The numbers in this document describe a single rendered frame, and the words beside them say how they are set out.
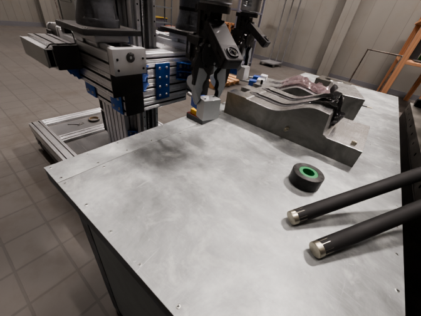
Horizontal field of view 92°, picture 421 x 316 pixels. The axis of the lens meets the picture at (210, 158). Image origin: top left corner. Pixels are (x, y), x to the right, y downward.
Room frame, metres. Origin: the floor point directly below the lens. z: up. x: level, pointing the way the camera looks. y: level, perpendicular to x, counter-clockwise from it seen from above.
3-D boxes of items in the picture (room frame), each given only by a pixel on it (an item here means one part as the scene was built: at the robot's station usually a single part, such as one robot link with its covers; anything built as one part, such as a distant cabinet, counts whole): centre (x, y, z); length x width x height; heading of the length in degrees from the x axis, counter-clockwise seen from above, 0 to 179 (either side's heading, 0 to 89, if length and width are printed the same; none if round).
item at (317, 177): (0.43, -0.26, 0.82); 0.08 x 0.08 x 0.04
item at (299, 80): (1.13, -0.43, 0.90); 0.26 x 0.18 x 0.08; 74
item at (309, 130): (0.79, -0.31, 0.87); 0.50 x 0.26 x 0.14; 57
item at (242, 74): (1.02, -0.05, 0.93); 0.13 x 0.05 x 0.05; 59
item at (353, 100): (1.14, -0.43, 0.85); 0.50 x 0.26 x 0.11; 74
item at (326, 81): (1.47, -0.73, 0.83); 0.20 x 0.15 x 0.07; 57
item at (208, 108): (0.55, 0.06, 0.93); 0.13 x 0.05 x 0.05; 37
